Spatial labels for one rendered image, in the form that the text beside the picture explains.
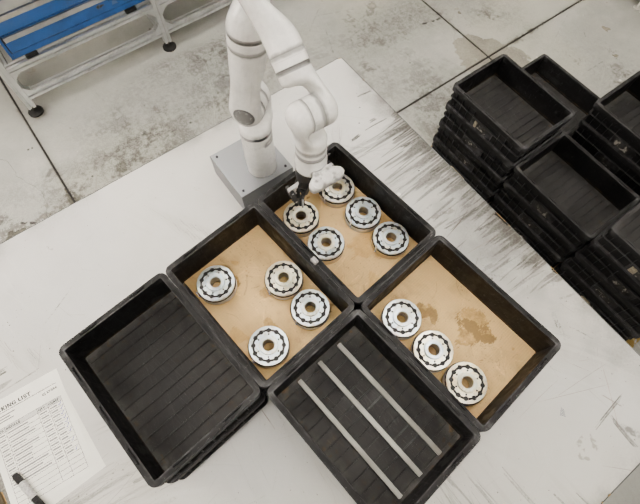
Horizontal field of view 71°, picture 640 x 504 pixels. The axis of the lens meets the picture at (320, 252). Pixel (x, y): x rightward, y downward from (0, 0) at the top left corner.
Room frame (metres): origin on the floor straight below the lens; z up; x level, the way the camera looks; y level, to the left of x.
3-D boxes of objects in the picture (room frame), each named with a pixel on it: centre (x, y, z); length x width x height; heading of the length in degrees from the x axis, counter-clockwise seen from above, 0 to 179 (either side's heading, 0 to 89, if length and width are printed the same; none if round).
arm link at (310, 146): (0.60, 0.03, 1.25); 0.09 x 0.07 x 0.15; 125
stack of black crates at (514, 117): (1.30, -0.75, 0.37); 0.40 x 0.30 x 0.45; 38
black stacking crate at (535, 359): (0.28, -0.34, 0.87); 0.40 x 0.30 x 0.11; 44
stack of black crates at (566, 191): (0.99, -1.01, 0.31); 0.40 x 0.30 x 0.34; 38
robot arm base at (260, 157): (0.81, 0.19, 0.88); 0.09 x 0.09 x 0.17; 41
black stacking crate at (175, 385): (0.15, 0.36, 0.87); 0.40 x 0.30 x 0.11; 44
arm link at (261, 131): (0.81, 0.19, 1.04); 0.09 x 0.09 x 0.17; 79
